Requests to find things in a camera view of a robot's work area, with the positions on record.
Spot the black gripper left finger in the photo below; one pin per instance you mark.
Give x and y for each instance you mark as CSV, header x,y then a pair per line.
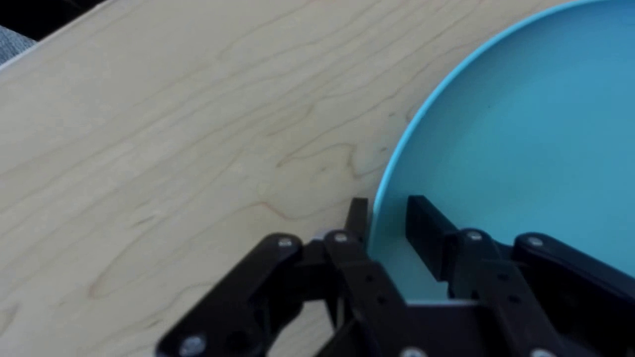
x,y
265,270

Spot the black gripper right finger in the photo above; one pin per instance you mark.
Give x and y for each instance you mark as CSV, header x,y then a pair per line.
x,y
477,265

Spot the blue plate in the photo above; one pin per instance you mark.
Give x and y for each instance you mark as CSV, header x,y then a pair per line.
x,y
529,132

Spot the grey cloth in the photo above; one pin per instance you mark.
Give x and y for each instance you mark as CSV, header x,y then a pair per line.
x,y
13,42

